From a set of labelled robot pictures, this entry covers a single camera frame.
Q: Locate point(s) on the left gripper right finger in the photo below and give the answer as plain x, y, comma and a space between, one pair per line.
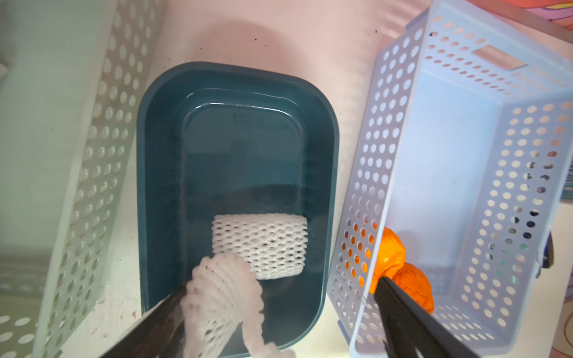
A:
410, 331

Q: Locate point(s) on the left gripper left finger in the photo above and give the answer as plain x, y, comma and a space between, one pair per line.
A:
160, 333

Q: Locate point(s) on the white foam net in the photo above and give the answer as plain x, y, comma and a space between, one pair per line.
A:
274, 244
223, 295

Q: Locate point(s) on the light blue plastic basket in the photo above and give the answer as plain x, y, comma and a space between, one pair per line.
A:
464, 150

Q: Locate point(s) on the dark teal plastic tub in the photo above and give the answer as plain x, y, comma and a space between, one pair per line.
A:
216, 143

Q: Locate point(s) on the green plastic basket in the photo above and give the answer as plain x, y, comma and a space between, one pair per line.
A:
73, 75

